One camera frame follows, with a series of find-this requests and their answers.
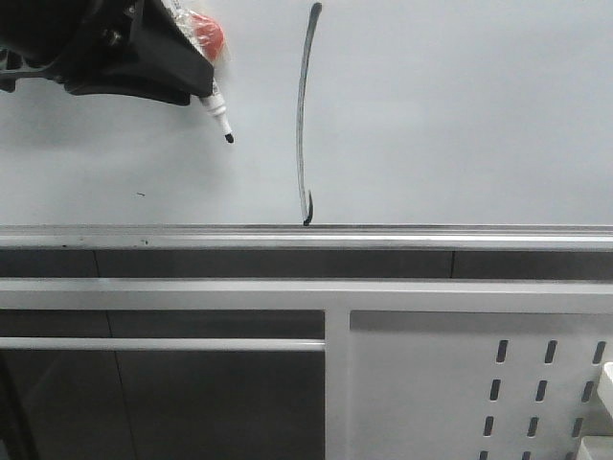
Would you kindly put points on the white whiteboard marker pen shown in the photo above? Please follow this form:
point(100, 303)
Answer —
point(215, 103)

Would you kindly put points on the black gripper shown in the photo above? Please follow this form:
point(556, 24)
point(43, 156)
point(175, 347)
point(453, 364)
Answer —
point(127, 48)

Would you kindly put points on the white metal rack frame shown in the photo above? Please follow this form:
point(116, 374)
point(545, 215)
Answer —
point(209, 369)

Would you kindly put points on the white perforated pegboard panel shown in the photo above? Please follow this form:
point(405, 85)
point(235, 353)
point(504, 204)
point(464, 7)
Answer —
point(437, 385)

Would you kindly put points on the black drawn marker line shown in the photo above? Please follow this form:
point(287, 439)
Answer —
point(306, 200)

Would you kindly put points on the orange round magnet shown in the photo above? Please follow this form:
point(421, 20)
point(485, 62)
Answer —
point(208, 35)

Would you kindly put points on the white whiteboard with aluminium frame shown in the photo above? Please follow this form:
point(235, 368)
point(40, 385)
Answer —
point(492, 117)

